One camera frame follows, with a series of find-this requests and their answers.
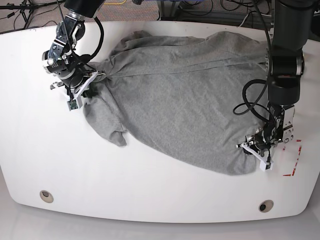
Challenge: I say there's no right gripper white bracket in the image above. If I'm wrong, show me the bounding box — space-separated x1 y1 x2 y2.
49 70 104 106

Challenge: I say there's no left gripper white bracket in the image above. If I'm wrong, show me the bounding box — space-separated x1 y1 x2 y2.
234 132 294 166

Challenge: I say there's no grey T-shirt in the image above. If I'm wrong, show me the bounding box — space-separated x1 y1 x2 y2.
83 31 267 176

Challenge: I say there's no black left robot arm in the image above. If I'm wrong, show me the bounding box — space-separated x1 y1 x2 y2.
237 0 320 171

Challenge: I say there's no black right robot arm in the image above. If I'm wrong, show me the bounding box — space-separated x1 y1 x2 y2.
42 0 105 110

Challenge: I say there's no red tape rectangle marking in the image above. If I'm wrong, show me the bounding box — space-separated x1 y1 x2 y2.
281 139 303 177

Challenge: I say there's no black tripod stand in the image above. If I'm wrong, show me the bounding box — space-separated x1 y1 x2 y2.
0 0 66 30

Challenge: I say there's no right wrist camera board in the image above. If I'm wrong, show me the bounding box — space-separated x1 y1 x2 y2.
67 99 79 111

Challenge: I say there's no right table cable grommet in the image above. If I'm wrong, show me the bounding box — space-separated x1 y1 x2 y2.
258 199 274 213

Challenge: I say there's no table cable grommet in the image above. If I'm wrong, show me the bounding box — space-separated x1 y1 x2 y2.
39 190 54 204
258 199 274 213

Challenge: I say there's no left table cable grommet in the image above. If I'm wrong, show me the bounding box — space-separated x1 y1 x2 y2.
39 190 54 204

